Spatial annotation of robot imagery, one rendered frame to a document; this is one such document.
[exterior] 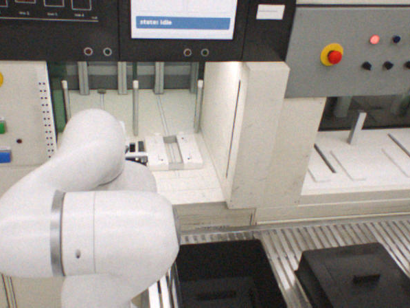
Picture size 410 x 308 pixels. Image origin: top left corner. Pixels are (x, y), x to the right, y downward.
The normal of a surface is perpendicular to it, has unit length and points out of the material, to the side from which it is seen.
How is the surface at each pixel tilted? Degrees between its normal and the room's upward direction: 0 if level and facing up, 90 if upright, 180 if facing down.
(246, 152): 90
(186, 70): 90
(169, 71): 90
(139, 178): 51
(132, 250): 77
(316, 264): 0
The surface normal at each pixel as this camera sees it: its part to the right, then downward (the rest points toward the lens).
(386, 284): 0.08, -0.83
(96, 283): -0.50, -0.17
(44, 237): 0.18, -0.14
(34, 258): 0.12, 0.42
